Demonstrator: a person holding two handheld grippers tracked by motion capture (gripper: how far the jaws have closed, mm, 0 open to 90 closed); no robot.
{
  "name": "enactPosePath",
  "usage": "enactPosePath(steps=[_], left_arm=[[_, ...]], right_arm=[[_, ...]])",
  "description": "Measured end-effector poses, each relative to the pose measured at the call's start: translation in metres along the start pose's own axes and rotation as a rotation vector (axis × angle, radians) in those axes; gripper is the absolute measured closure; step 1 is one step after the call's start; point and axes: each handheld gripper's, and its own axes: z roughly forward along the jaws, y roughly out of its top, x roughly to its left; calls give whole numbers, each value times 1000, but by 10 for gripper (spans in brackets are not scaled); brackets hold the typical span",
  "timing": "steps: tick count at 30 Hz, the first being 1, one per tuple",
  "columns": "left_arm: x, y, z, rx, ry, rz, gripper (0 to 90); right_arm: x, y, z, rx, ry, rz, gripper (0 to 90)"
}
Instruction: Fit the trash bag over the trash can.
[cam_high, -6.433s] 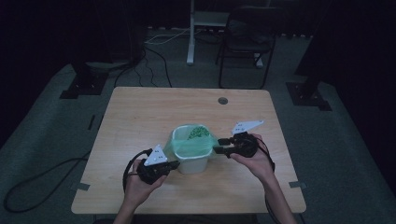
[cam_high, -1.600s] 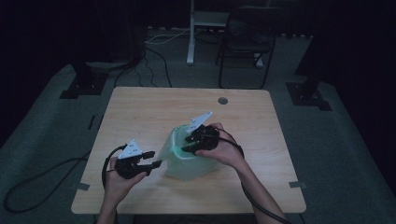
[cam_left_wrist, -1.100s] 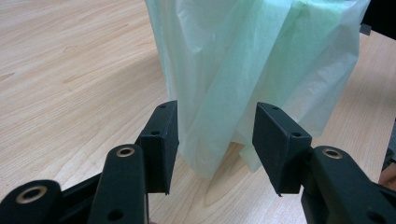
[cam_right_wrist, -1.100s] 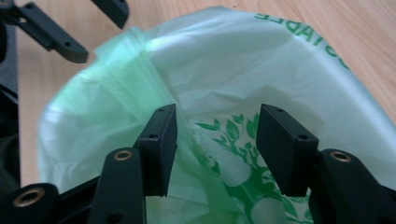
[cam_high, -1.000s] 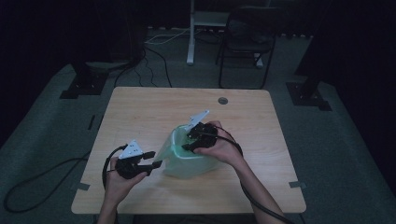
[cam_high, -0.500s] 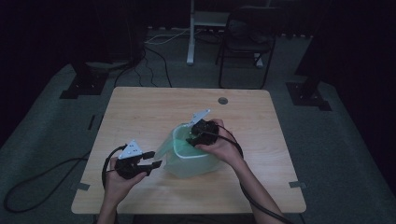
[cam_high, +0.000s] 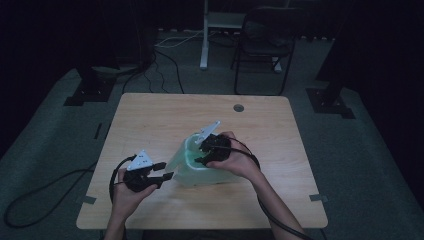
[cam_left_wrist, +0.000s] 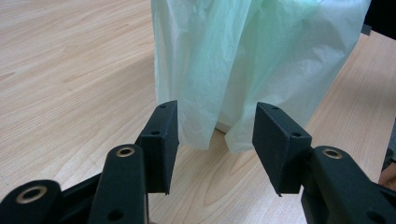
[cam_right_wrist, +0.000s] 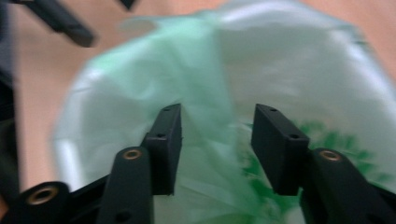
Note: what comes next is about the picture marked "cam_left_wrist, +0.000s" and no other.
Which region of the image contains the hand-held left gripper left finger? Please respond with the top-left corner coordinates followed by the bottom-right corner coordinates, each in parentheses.
top-left (134, 99), bottom-right (180, 196)

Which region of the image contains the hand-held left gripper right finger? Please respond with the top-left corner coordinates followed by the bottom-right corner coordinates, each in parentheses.
top-left (251, 101), bottom-right (313, 198)

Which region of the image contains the green plastic bag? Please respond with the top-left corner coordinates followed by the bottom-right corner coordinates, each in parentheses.
top-left (150, 0), bottom-right (373, 154)

